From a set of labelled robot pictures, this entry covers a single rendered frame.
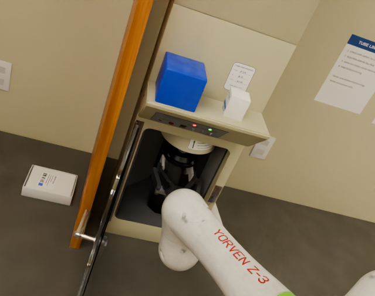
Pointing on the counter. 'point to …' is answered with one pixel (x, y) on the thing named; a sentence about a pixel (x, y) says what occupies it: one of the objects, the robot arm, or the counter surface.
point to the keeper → (215, 194)
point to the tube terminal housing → (183, 39)
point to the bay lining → (144, 156)
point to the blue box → (180, 82)
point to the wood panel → (113, 106)
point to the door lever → (84, 228)
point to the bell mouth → (188, 144)
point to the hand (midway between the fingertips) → (176, 165)
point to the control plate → (188, 125)
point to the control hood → (209, 118)
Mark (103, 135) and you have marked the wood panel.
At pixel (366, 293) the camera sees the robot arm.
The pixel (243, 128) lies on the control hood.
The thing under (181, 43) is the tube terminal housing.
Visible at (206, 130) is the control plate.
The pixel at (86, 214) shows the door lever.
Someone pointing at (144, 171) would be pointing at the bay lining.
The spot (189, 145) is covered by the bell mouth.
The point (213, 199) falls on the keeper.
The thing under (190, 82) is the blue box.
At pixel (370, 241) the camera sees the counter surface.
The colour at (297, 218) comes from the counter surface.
